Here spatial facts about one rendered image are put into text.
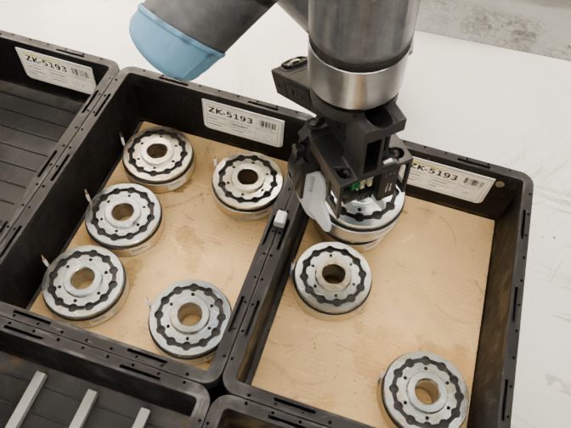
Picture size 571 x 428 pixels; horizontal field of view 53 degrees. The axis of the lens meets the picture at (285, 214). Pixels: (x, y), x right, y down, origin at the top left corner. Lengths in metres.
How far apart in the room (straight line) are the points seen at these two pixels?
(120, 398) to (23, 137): 0.45
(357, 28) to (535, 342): 0.70
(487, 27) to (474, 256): 1.84
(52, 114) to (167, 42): 0.54
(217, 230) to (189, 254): 0.05
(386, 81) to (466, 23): 2.18
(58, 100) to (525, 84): 0.91
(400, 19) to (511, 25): 2.28
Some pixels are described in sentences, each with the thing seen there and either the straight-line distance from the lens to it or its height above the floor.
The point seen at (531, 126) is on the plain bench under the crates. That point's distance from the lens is 1.24.
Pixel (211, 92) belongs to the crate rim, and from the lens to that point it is 0.84.
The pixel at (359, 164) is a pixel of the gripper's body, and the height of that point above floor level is 1.17.
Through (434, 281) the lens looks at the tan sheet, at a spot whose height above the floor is 0.83.
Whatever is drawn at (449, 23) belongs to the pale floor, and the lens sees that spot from 2.58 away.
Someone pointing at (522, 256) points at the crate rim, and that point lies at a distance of 0.76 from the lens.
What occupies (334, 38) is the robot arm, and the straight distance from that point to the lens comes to 0.40.
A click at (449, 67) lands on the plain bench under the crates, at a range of 1.29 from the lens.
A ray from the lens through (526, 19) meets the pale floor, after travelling 2.72.
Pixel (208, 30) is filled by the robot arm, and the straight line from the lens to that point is 0.48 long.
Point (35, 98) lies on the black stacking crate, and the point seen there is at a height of 0.83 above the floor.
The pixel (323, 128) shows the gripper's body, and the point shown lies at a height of 1.15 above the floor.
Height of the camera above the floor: 1.53
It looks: 57 degrees down
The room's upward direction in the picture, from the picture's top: 6 degrees clockwise
